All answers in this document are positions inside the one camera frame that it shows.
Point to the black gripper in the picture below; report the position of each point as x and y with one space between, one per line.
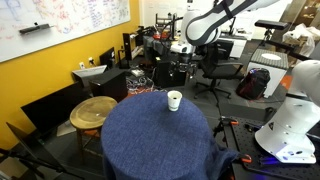
182 65

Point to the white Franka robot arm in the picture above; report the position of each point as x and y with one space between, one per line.
286 133

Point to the white paper cup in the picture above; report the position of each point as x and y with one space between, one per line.
174 104

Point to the black office chair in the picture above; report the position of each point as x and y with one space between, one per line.
216 66

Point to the cluttered grey desk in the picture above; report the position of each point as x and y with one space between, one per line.
153 41

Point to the white drawer cabinet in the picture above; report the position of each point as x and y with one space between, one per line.
235 45

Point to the orange black clamp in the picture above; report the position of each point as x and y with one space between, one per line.
246 158
230 122

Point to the black red backpack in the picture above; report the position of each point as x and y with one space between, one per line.
253 83

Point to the table with blue cloth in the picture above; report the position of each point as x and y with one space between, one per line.
153 140

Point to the black box cabinet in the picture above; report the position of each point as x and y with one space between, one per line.
108 83

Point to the small black monitor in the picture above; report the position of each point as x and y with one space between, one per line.
108 57

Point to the grey flat monitor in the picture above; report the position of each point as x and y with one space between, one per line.
89 70

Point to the round wooden stool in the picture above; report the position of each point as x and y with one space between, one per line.
93 111

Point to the white plastic bag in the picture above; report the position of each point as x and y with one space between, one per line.
301 36

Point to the white whiteboard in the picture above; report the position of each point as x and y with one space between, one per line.
66 20

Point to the black flat monitor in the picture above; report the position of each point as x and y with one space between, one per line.
50 106

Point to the black whiteboard eraser tray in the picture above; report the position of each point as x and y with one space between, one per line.
35 28

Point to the black tripod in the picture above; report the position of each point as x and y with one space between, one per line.
30 156

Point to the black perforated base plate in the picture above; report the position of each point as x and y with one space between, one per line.
246 140

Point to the black stereo camera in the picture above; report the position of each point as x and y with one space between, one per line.
271 24

